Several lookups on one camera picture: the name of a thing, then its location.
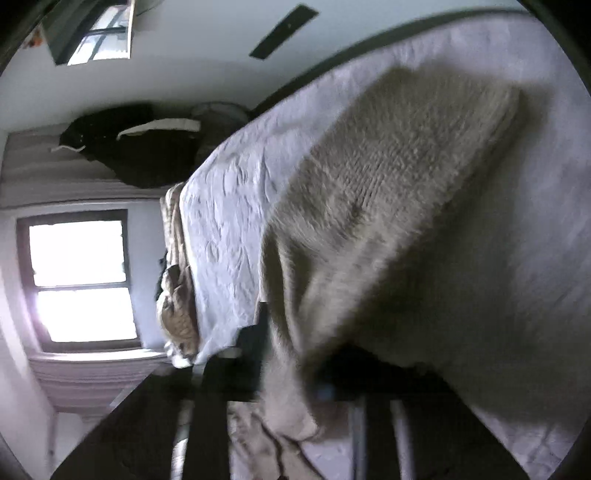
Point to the beige knitted sweater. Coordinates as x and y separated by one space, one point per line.
378 230

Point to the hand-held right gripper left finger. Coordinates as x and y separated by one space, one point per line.
217 415

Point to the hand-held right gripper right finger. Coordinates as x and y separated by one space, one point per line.
325 393

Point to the tan crumpled blanket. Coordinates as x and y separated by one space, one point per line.
178 300

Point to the dark bed frame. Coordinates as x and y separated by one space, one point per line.
369 46

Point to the dark rectangular wall vent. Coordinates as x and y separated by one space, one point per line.
284 31

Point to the bright window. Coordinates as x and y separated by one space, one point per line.
81 281

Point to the grey round object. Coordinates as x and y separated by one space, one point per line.
221 124

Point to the lavender bed sheet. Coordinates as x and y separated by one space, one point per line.
231 221

